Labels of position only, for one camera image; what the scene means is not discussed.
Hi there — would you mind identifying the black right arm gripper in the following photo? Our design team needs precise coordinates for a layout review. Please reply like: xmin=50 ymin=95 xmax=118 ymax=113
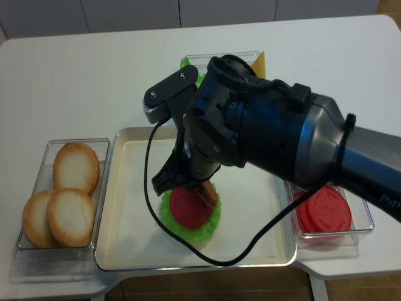
xmin=152 ymin=55 xmax=310 ymax=194

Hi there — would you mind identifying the brown meat patty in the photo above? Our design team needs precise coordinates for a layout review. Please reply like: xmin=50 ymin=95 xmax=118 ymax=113
xmin=195 ymin=181 xmax=218 ymax=209

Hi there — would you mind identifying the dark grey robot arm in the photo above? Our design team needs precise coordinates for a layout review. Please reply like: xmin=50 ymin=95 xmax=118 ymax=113
xmin=143 ymin=55 xmax=400 ymax=219

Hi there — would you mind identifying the yellow cheese slices stack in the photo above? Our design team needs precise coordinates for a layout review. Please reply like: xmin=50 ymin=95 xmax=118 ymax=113
xmin=251 ymin=52 xmax=266 ymax=79

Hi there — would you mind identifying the clear lettuce cheese container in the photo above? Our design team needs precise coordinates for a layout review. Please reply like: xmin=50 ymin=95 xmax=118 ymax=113
xmin=180 ymin=51 xmax=262 ymax=73

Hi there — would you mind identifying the green lettuce in container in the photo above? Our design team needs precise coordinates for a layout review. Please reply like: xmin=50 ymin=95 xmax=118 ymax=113
xmin=180 ymin=58 xmax=206 ymax=88

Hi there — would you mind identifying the green lettuce leaf on tray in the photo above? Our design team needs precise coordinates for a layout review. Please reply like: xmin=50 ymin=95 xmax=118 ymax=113
xmin=159 ymin=190 xmax=221 ymax=245

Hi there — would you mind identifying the red tomato slice on tray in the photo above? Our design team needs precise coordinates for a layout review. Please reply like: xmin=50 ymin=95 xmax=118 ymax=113
xmin=169 ymin=187 xmax=212 ymax=228

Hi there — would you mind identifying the red tomato slices stack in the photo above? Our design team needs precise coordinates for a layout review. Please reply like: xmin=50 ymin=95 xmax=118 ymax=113
xmin=296 ymin=186 xmax=352 ymax=233

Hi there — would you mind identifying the clear meat tomato container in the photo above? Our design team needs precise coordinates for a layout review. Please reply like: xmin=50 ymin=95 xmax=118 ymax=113
xmin=291 ymin=183 xmax=375 ymax=260

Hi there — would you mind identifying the back bun half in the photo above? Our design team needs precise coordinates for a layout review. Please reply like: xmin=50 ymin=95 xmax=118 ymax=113
xmin=53 ymin=142 xmax=100 ymax=195

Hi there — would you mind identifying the bun half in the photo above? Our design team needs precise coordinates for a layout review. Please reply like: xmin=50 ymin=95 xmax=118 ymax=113
xmin=47 ymin=188 xmax=95 ymax=247
xmin=53 ymin=142 xmax=100 ymax=195
xmin=21 ymin=190 xmax=58 ymax=248

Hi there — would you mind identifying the right front bun half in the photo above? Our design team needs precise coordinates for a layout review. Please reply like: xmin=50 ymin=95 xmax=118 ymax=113
xmin=47 ymin=188 xmax=95 ymax=247

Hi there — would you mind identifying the clear plastic bun container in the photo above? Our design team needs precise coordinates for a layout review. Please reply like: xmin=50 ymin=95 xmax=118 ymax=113
xmin=14 ymin=138 xmax=111 ymax=259

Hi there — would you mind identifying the left front bun half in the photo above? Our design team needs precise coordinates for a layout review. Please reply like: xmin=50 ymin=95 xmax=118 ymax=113
xmin=21 ymin=190 xmax=58 ymax=248

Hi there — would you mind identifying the black camera cable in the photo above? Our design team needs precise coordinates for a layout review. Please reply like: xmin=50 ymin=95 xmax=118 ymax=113
xmin=145 ymin=114 xmax=338 ymax=267

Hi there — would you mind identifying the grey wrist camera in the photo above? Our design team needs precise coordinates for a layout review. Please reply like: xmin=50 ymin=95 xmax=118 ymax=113
xmin=142 ymin=65 xmax=198 ymax=128

